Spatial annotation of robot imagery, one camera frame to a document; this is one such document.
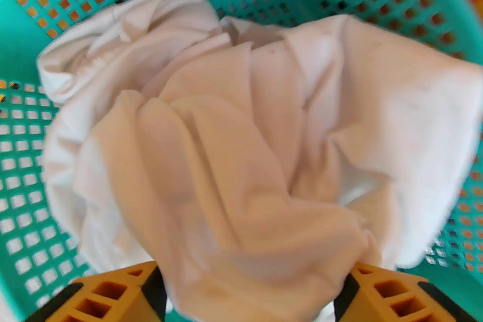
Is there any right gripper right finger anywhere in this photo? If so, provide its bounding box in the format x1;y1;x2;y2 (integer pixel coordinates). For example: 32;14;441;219
333;262;483;322

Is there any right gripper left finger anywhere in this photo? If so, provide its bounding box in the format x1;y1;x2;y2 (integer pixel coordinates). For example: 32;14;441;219
25;261;167;322

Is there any white t-shirt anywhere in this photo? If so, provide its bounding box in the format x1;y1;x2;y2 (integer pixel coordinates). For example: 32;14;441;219
36;0;483;322

